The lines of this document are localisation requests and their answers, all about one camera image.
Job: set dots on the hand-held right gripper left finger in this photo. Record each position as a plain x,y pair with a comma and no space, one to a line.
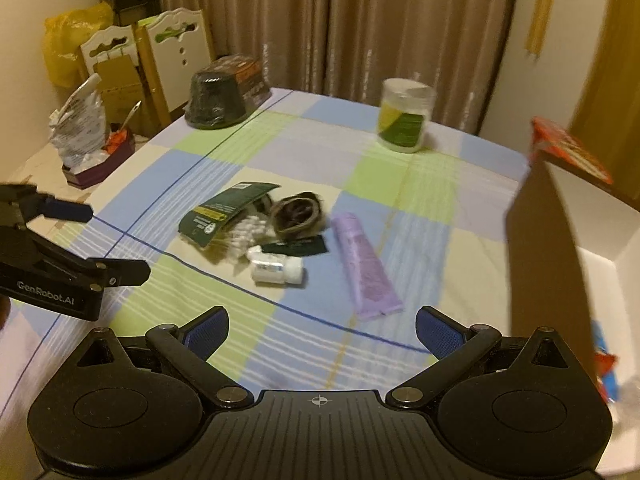
207,334

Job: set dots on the wooden door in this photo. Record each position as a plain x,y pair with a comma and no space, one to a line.
610,60

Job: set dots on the white jar with green label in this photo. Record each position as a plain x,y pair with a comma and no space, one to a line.
405,120

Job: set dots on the purple box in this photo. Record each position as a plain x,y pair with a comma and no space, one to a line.
100,172

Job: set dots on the blue tissue pack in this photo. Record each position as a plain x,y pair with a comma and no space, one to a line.
611,387

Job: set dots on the brown hair scrunchie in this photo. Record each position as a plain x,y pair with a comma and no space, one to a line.
295,212

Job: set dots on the black wrapped bowl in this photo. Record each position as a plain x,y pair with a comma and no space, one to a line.
220,100

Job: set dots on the small black tube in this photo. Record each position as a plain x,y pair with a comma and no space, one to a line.
295,248

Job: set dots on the white chair back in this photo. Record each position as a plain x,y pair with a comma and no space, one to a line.
100,45

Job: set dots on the brown cardboard box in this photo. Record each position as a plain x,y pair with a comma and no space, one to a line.
545,260

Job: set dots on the dark green packet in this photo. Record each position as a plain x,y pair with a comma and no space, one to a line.
220,205

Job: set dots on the small tan cardboard box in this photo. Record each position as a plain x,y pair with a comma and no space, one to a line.
120,90

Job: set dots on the blue tube with white cap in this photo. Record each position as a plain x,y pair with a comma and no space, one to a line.
601,335

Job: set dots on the yellow wall hanging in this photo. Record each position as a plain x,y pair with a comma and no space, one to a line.
539,25

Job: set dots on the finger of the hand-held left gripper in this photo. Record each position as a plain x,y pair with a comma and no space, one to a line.
125,272
65,209

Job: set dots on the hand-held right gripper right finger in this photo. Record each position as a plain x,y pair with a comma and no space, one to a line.
437,334

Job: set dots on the white chair with green cutout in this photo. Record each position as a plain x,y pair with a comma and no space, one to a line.
180,70

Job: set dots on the purple tube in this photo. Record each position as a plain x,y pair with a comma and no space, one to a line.
362,260

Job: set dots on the red instant noodle bowl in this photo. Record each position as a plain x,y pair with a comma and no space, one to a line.
570,147

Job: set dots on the orange snack pieces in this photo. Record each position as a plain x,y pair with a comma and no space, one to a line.
116,141

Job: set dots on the brown curtain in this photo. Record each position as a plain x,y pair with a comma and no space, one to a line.
325,25

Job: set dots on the small white bottle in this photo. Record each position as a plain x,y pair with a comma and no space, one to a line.
277,271

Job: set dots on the metal spoon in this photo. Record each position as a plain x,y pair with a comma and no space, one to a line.
131,116

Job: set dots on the checked cloth covered desktop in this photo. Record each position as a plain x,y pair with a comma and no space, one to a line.
310,160

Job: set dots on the yellow plastic bag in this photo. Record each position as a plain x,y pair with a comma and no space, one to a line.
70,40

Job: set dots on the cotton swab pack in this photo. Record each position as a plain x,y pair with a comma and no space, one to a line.
242,232

